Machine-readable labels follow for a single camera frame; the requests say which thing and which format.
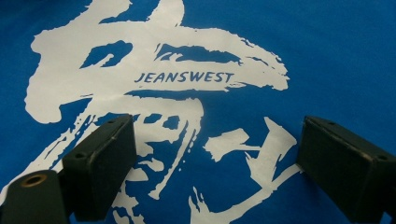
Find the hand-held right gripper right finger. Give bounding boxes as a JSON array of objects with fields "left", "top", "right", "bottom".
[{"left": 296, "top": 115, "right": 396, "bottom": 223}]

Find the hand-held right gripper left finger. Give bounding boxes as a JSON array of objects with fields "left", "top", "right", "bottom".
[{"left": 62, "top": 114, "right": 138, "bottom": 222}]

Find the blue T-shirt with white print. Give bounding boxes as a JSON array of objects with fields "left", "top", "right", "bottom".
[{"left": 0, "top": 0, "right": 396, "bottom": 224}]

